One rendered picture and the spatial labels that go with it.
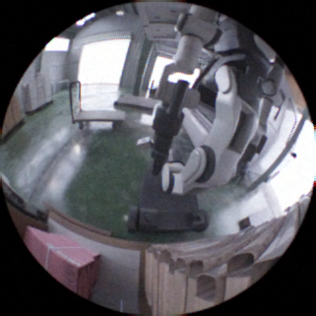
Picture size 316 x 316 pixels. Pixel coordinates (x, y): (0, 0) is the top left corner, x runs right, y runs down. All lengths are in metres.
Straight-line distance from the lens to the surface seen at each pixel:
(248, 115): 0.42
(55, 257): 0.46
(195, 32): 0.37
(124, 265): 0.75
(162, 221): 0.66
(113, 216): 0.84
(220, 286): 0.17
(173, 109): 0.24
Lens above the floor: 0.81
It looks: 42 degrees down
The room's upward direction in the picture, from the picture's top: 20 degrees clockwise
